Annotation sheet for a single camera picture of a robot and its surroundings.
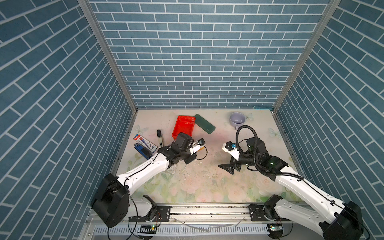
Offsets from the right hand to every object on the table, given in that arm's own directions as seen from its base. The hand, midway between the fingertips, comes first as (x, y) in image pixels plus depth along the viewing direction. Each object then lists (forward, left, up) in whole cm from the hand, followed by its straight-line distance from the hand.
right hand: (220, 153), depth 74 cm
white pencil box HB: (+13, +49, -17) cm, 53 cm away
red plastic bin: (+32, +25, -17) cm, 43 cm away
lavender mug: (+39, -15, -17) cm, 45 cm away
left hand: (+5, +14, -7) cm, 17 cm away
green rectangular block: (+34, +10, -19) cm, 40 cm away
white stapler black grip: (+18, +40, -13) cm, 46 cm away
